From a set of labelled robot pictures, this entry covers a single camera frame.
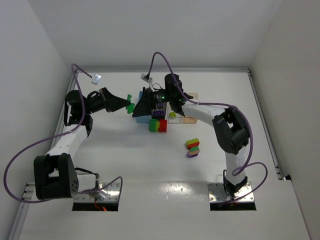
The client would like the purple rounded lego brick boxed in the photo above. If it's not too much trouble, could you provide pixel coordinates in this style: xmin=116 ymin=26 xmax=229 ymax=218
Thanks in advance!
xmin=153 ymin=110 xmax=166 ymax=119

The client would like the lime brick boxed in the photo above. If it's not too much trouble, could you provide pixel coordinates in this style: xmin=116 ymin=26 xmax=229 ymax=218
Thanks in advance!
xmin=169 ymin=112 xmax=177 ymax=118

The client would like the lime green lego stack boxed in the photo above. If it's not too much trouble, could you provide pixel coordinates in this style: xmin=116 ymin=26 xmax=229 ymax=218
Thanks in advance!
xmin=185 ymin=138 xmax=200 ymax=151

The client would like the purple butterfly lego brick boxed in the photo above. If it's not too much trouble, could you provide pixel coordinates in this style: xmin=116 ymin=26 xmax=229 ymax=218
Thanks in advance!
xmin=186 ymin=150 xmax=200 ymax=158

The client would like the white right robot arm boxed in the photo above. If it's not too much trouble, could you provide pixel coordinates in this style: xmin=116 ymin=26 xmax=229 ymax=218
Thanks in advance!
xmin=132 ymin=73 xmax=253 ymax=197

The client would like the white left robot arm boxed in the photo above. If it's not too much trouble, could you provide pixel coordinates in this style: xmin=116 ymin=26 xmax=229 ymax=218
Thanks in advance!
xmin=33 ymin=87 xmax=131 ymax=201

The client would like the blue container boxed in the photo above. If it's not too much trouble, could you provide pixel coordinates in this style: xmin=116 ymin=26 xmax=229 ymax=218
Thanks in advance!
xmin=135 ymin=91 xmax=151 ymax=124

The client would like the smoky grey container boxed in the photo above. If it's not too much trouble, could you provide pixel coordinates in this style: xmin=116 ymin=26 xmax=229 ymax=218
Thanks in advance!
xmin=150 ymin=102 xmax=167 ymax=120

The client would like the green red lego stack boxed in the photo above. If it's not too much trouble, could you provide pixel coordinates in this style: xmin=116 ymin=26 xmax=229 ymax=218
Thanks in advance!
xmin=149 ymin=118 xmax=168 ymax=133

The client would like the clear transparent container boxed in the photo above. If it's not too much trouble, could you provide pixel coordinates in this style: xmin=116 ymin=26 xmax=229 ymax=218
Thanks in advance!
xmin=166 ymin=104 xmax=183 ymax=124

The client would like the amber transparent container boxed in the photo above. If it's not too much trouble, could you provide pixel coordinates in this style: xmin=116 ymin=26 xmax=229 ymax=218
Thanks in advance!
xmin=182 ymin=93 xmax=198 ymax=124

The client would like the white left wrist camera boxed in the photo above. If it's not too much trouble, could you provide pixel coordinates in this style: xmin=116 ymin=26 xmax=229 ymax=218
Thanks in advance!
xmin=90 ymin=73 xmax=102 ymax=85

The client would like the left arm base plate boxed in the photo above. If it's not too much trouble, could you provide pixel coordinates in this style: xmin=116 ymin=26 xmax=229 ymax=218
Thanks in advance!
xmin=73 ymin=176 xmax=123 ymax=209

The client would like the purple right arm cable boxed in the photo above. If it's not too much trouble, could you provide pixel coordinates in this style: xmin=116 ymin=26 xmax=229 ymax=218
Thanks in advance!
xmin=149 ymin=51 xmax=269 ymax=205

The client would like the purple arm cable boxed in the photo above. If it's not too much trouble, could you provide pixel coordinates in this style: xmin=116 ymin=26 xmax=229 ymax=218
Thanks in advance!
xmin=149 ymin=51 xmax=269 ymax=205
xmin=3 ymin=62 xmax=124 ymax=204

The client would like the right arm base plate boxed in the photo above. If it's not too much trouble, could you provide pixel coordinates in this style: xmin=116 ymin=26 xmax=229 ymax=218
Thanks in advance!
xmin=207 ymin=181 xmax=255 ymax=205

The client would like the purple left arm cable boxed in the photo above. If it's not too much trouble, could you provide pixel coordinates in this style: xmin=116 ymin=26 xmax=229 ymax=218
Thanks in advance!
xmin=3 ymin=62 xmax=124 ymax=204

